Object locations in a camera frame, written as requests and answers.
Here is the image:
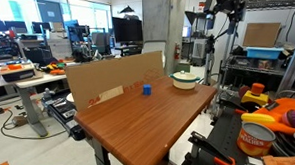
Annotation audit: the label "blue cube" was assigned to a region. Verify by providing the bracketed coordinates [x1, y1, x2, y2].
[142, 83, 153, 96]

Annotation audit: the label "black desk leg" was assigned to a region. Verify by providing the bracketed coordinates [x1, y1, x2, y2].
[90, 136, 113, 165]

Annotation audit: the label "white pot with green rim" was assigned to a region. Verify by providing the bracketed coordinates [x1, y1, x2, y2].
[168, 69, 202, 92]

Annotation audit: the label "red fire extinguisher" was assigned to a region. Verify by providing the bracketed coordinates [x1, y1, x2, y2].
[173, 42, 182, 61]

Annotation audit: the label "large cardboard panel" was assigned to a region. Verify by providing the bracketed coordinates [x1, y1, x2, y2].
[64, 50, 167, 113]

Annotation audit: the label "black monitor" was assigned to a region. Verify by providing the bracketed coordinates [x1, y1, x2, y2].
[111, 15, 145, 45]

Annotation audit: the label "grey concrete column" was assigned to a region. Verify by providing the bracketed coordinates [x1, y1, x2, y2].
[141, 0, 190, 77]

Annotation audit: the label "white bowl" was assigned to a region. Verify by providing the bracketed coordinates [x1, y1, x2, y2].
[65, 92, 75, 104]

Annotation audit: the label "orange and green toys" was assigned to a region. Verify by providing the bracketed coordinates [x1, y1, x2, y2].
[39, 60, 67, 77]

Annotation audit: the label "yellow block with orange button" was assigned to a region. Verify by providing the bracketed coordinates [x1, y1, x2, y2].
[240, 81, 271, 108]

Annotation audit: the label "yellow toy banana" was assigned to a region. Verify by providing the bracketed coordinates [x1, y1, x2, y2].
[240, 111, 285, 125]

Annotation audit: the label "white adjustable table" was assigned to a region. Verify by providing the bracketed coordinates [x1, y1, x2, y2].
[0, 70, 71, 140]

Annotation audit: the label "blue plastic bin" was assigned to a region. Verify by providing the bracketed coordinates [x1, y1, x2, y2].
[245, 45, 285, 62]

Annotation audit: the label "orange peaches can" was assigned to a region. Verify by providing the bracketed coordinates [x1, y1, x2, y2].
[235, 120, 278, 158]

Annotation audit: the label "brown cardboard sheet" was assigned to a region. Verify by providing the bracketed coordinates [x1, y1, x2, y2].
[241, 21, 283, 50]

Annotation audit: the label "white and black box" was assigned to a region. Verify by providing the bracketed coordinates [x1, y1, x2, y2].
[0, 60, 37, 84]

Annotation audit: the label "power adapter brick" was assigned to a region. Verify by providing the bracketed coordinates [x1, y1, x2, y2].
[11, 114, 29, 128]

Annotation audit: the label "orange cloth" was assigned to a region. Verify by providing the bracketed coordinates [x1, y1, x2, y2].
[253, 97, 295, 137]

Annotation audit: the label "orange towel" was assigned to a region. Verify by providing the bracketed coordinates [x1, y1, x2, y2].
[261, 153, 295, 165]

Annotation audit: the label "black camera on stand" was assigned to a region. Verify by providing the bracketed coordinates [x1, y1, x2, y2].
[203, 33, 218, 55]

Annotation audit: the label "black clamp with orange handle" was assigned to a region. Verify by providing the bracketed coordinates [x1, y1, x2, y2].
[189, 128, 237, 165]

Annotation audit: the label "metal wire shelf rack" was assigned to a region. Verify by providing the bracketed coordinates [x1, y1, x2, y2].
[217, 0, 295, 90]

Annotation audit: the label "black floor cable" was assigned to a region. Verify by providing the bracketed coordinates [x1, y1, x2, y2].
[0, 105, 68, 142]

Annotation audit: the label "aluminium frame beam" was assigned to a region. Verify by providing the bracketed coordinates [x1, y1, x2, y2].
[272, 28, 295, 95]

